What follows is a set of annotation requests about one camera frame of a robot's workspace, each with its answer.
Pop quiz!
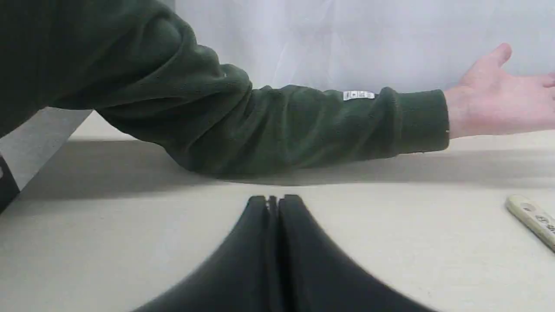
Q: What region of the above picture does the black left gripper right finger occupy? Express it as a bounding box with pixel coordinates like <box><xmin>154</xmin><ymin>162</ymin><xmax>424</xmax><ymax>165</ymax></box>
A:
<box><xmin>277</xmin><ymin>195</ymin><xmax>430</xmax><ymax>312</ymax></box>

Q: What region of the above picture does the black object at table edge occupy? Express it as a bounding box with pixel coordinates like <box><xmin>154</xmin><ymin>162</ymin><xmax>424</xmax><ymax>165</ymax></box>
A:
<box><xmin>0</xmin><ymin>156</ymin><xmax>20</xmax><ymax>213</ymax></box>

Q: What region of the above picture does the bare open human hand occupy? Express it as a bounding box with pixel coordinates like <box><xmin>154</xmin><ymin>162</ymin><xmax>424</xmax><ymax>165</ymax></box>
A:
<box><xmin>444</xmin><ymin>43</ymin><xmax>555</xmax><ymax>140</ymax></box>

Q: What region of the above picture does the wide wooden paint brush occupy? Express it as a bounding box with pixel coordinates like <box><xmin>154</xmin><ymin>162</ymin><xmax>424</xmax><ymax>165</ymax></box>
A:
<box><xmin>505</xmin><ymin>194</ymin><xmax>555</xmax><ymax>252</ymax></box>

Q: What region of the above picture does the dark green sleeved forearm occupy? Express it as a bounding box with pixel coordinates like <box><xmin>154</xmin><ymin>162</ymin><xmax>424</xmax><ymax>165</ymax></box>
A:
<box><xmin>0</xmin><ymin>0</ymin><xmax>449</xmax><ymax>177</ymax></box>

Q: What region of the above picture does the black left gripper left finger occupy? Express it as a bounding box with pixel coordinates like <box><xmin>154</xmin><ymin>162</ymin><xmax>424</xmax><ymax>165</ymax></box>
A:
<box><xmin>137</xmin><ymin>196</ymin><xmax>278</xmax><ymax>312</ymax></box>

